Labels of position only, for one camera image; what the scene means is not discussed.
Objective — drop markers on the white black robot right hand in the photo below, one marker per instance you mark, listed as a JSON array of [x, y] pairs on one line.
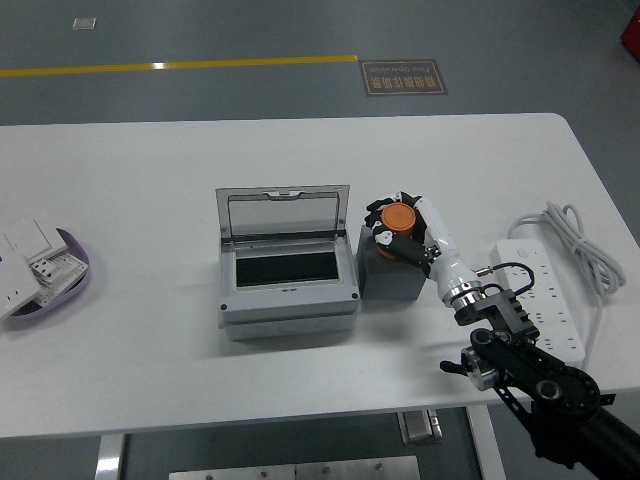
[[445, 235]]

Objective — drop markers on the orange cylinder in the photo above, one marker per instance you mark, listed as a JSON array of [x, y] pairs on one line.
[[399, 218]]

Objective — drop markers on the grey electrical box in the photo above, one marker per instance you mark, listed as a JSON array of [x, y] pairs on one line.
[[285, 310]]

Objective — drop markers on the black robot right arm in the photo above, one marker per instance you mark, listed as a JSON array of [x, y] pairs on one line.
[[520, 360]]

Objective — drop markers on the grey cube with round hole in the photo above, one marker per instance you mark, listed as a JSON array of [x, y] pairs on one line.
[[395, 285]]

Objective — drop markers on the black under-table control box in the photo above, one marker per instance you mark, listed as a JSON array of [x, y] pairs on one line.
[[609, 399]]

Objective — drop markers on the white power strip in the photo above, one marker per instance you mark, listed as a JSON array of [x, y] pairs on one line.
[[560, 300]]

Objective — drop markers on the brown floor sign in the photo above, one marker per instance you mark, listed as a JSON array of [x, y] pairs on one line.
[[403, 77]]

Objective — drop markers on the white table leg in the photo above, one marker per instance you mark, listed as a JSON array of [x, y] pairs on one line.
[[487, 445], [109, 457]]

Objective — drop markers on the red object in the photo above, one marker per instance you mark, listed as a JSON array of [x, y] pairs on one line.
[[631, 30]]

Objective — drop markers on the yellow floor tape line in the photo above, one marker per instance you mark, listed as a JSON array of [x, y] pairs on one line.
[[200, 65]]

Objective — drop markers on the purple plastic tray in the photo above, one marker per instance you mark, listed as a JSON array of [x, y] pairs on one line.
[[75, 292]]

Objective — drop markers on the white perforated panel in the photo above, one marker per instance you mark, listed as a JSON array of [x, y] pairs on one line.
[[67, 272]]

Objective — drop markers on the small white socket module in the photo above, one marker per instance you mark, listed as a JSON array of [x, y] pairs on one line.
[[44, 269]]

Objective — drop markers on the small metal floor plate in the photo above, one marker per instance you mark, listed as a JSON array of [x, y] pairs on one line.
[[84, 23]]

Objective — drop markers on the grey metal table bracket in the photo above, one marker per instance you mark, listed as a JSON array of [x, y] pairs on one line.
[[420, 427]]

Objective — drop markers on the grey metal base plate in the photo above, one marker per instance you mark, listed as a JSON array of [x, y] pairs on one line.
[[357, 469], [230, 473]]

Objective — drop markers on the white wall switch plate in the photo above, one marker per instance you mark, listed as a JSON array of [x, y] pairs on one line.
[[30, 237]]

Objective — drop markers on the white wall socket panel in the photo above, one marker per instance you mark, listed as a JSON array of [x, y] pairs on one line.
[[15, 290]]

